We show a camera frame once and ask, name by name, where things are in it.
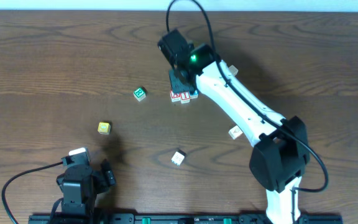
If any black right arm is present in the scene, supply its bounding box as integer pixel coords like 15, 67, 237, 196
157, 30, 310, 223

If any plain white wooden block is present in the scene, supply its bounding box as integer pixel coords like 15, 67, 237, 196
171, 151, 186, 166

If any yellow letter block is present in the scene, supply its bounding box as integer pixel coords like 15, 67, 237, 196
98, 122, 111, 134

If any blue number 2 block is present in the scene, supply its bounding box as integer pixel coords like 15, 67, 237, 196
190, 90, 199, 99

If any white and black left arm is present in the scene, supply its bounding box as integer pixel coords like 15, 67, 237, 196
48, 152, 116, 223

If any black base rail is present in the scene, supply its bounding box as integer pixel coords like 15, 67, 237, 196
28, 212, 344, 224

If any green letter R block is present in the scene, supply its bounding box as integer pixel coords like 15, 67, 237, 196
133, 87, 147, 101

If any red letter I block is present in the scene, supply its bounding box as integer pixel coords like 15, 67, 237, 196
180, 92, 191, 104

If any white block orange letter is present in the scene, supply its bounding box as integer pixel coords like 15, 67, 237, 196
228, 126, 243, 140

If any red letter A block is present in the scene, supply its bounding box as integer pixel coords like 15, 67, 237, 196
170, 90, 181, 102

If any white block blue side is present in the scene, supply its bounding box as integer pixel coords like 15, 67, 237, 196
229, 65, 238, 76

